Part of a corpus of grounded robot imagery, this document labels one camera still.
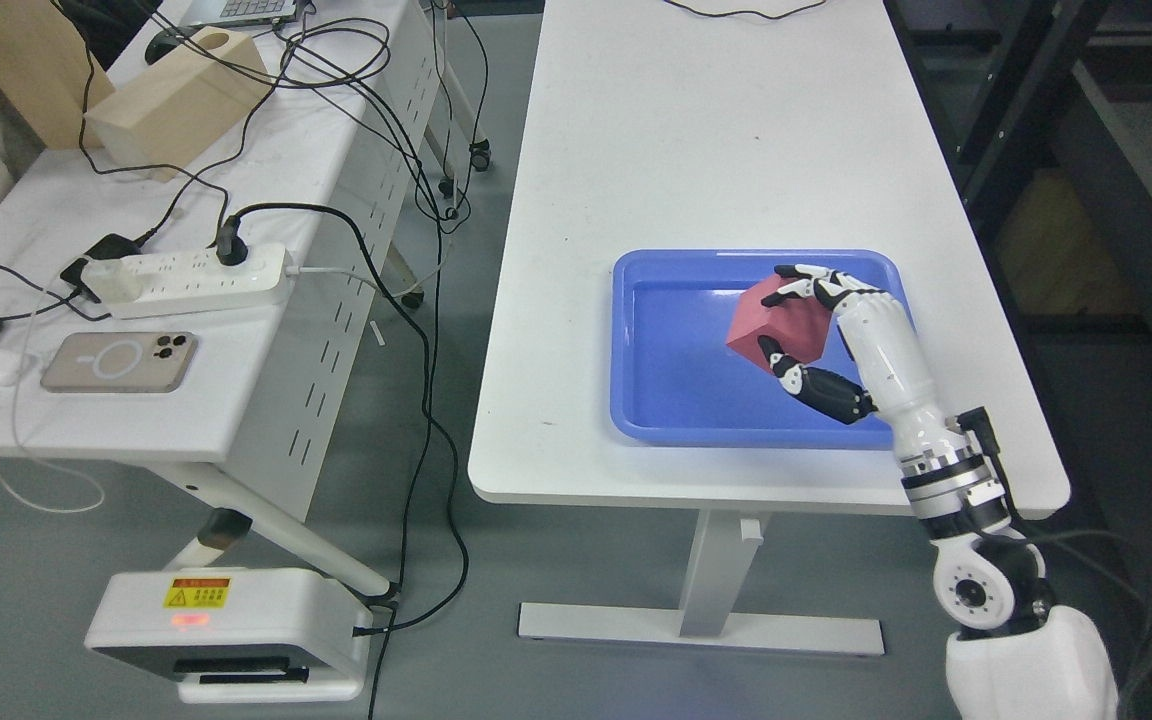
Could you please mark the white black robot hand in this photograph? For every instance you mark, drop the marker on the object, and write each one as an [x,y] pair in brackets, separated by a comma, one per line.
[896,383]

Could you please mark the pink cube block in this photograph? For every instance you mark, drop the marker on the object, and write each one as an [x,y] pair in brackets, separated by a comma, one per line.
[801,326]

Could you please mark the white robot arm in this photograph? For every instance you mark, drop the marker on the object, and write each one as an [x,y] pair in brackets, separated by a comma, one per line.
[1017,652]

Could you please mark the blue plastic tray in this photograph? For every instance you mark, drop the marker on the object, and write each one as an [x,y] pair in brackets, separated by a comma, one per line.
[674,382]

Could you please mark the black metal shelf rack right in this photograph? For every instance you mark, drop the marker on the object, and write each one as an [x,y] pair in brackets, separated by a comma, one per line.
[1066,81]

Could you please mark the white side desk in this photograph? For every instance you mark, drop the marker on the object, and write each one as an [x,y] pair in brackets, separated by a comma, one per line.
[318,182]

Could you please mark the white floor device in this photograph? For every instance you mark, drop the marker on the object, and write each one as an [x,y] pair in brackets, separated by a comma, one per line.
[232,635]

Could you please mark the white power strip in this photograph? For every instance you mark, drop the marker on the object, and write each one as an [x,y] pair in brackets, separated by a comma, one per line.
[194,281]

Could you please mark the wooden box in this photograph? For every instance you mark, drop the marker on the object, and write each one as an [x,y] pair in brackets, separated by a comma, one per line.
[163,119]

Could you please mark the black charger adapter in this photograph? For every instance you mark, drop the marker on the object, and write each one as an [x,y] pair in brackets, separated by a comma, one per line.
[111,247]

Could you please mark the beige smartphone with ring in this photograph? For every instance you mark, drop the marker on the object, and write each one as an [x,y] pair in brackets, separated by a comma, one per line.
[146,363]

